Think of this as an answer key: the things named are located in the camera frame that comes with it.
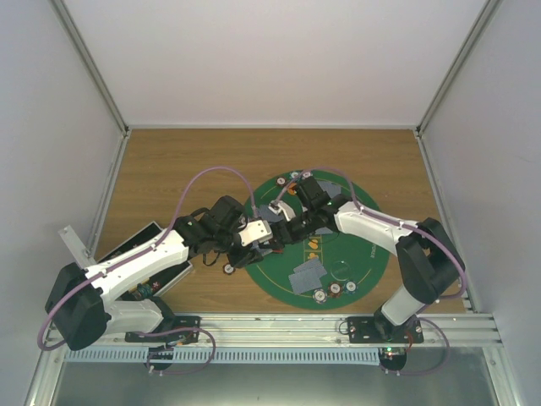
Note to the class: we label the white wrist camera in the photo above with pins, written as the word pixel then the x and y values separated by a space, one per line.
pixel 258 231
pixel 280 208

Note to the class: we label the black aluminium poker case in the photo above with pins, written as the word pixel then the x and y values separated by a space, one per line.
pixel 157 284

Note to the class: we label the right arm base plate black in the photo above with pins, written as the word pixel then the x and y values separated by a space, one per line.
pixel 369 329

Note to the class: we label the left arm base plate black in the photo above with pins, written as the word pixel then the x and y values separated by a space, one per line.
pixel 179 330

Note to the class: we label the dealt card small blind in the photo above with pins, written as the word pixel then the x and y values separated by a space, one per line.
pixel 268 215

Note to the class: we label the red black chip stack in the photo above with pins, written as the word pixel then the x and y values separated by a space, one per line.
pixel 228 269

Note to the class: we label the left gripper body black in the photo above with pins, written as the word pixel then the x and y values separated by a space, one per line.
pixel 237 260

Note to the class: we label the pulled blue checkered card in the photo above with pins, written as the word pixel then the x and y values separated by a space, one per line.
pixel 323 231

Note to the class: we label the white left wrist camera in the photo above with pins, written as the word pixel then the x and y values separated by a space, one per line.
pixel 258 231

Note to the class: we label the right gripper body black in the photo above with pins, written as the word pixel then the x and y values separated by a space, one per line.
pixel 299 232

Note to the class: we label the green round poker mat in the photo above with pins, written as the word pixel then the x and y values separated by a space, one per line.
pixel 368 262

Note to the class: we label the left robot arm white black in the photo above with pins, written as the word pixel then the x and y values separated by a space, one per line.
pixel 85 303

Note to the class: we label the clear acrylic dealer button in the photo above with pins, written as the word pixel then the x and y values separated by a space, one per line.
pixel 341 271

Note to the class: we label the dealt cards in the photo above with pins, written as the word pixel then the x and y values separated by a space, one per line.
pixel 313 265

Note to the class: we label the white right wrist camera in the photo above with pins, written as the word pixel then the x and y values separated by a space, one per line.
pixel 280 208

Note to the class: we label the grey slotted cable duct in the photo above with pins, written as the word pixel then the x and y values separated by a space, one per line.
pixel 195 355

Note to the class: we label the dealt card big blind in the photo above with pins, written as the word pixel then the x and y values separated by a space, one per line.
pixel 331 189

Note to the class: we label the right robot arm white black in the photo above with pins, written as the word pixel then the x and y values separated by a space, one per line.
pixel 429 262

